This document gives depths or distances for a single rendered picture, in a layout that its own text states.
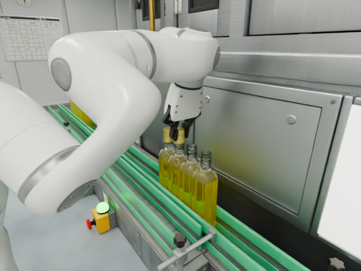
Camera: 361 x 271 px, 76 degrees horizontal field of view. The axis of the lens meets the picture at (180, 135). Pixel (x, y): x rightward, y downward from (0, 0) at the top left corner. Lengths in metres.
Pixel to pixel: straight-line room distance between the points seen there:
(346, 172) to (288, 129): 0.14
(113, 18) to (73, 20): 0.97
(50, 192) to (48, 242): 0.77
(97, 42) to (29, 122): 0.11
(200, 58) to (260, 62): 0.24
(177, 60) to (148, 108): 0.15
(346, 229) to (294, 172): 0.15
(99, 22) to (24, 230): 5.98
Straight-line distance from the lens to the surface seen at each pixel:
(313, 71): 0.57
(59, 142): 0.28
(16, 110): 0.30
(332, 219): 0.64
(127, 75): 0.27
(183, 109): 0.63
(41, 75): 6.38
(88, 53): 0.29
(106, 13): 6.81
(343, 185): 0.59
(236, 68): 0.68
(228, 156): 0.75
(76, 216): 1.10
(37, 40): 6.34
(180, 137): 0.69
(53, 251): 0.99
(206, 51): 0.44
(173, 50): 0.40
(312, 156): 0.59
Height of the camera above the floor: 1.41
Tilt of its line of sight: 21 degrees down
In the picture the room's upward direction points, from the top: straight up
